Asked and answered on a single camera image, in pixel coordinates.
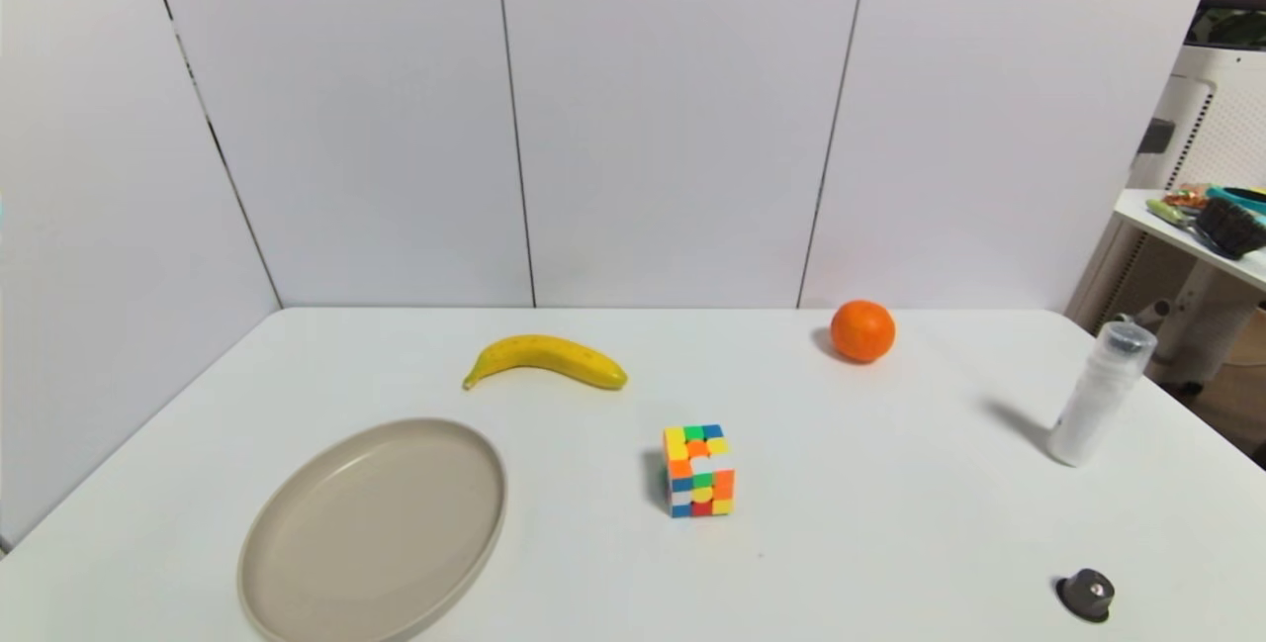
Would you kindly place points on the yellow banana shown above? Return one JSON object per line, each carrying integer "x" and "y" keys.
{"x": 554, "y": 358}

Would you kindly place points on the beige brown round plate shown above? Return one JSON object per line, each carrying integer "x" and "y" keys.
{"x": 371, "y": 533}

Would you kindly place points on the dark object on appliance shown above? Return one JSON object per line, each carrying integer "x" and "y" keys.
{"x": 1231, "y": 29}

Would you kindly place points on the multicoloured puzzle cube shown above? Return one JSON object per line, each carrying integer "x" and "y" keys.
{"x": 700, "y": 474}

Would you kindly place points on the orange fruit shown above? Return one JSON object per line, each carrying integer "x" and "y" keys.
{"x": 862, "y": 331}

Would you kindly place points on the white bottle with clear cap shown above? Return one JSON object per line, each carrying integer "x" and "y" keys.
{"x": 1093, "y": 405}

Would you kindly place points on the white side table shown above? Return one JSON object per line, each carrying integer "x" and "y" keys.
{"x": 1157, "y": 227}

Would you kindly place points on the small black round knob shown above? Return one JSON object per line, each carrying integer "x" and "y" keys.
{"x": 1088, "y": 595}

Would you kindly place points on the orange brown snack packet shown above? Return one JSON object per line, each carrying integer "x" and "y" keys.
{"x": 1185, "y": 197}

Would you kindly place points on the black bristle brush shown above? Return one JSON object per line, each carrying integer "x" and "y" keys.
{"x": 1228, "y": 227}

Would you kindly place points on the white perforated appliance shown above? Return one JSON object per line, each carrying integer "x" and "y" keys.
{"x": 1221, "y": 118}

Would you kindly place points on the teal plastic item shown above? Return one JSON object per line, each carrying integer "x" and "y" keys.
{"x": 1241, "y": 195}

